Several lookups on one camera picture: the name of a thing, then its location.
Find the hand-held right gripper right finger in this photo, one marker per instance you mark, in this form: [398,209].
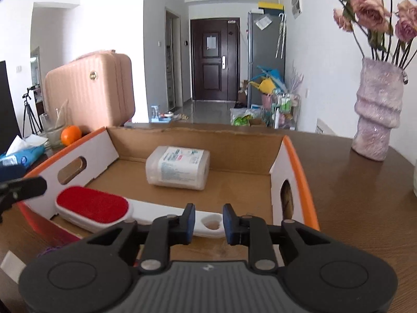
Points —
[230,225]

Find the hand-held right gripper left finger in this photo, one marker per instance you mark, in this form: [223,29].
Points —
[189,223]

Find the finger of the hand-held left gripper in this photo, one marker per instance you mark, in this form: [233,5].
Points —
[9,171]
[26,187]

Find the red cardboard box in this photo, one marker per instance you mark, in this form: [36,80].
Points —
[244,182]

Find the red and white lint brush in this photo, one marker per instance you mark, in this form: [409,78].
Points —
[91,203]

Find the blue tissue pack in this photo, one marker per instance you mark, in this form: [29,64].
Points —
[22,158]

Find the clear plastic wipes pack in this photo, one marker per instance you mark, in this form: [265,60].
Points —
[177,169]

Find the glass jar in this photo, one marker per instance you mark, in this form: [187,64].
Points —
[52,132]

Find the black monitor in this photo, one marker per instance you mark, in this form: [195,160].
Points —
[6,111]

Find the black tripod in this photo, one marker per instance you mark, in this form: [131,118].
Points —
[28,111]

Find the orange fruit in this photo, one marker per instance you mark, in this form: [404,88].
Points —
[71,136]

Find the green plastic bag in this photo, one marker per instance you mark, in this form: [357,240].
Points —
[242,119]

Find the pink hard suitcase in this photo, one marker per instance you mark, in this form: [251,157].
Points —
[88,94]

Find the white radiator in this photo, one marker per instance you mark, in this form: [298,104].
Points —
[324,127]

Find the yellow plastic stool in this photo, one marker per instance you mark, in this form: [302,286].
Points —
[267,86]

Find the dark brown door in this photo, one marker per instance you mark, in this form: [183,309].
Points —
[215,78]

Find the blue plastic stool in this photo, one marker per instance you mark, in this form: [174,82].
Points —
[273,73]

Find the dried lavender bunch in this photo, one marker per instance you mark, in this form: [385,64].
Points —
[297,80]

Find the grey refrigerator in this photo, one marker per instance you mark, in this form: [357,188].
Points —
[260,52]

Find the white paper on door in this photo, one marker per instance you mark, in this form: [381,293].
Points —
[211,41]

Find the pale purple ribbed vase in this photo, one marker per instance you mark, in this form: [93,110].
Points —
[378,114]

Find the clear umbrella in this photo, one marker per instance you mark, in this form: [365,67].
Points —
[280,36]

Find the paper sheet on refrigerator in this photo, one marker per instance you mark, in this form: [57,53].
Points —
[263,22]

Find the yellow flat box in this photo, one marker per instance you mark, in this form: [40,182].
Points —
[270,5]

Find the bunch of dried roses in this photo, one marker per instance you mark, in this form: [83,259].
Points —
[371,6]

